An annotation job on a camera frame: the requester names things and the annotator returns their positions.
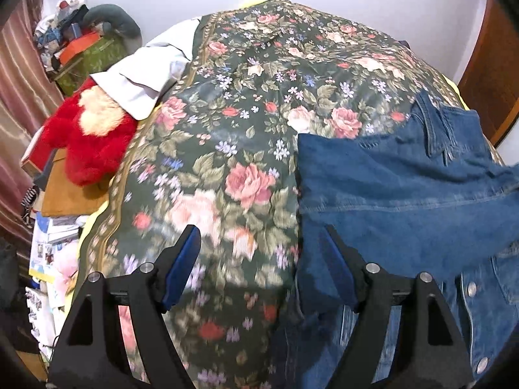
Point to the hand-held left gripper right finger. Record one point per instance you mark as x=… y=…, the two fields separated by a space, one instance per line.
x=338 y=267

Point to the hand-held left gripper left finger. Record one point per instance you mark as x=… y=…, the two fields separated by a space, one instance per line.
x=178 y=275

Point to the blue denim jacket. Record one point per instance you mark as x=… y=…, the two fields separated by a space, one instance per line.
x=385 y=178

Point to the pile of papers and books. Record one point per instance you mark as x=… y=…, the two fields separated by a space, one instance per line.
x=46 y=243

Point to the brown cardboard sheet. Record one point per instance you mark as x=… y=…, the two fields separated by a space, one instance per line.
x=61 y=194

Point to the red plush toy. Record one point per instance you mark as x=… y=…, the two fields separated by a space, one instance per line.
x=89 y=154

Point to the floral bedspread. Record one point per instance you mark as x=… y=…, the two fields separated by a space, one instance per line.
x=243 y=129

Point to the red flat box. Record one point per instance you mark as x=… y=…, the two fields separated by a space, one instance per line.
x=34 y=154

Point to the pale blue pillow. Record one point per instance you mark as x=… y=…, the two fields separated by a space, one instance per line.
x=138 y=77

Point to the green patterned box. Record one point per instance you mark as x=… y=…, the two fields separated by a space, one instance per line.
x=95 y=58

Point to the striped pink curtain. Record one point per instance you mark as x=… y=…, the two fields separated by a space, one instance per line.
x=16 y=89

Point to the orange box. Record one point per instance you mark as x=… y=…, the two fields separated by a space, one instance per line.
x=77 y=47

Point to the wooden door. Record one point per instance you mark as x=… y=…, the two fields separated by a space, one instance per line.
x=494 y=69

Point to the grey plush cushion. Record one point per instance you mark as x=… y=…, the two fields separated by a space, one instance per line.
x=121 y=20

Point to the pile of mixed clutter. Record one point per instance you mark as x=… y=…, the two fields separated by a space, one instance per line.
x=61 y=20

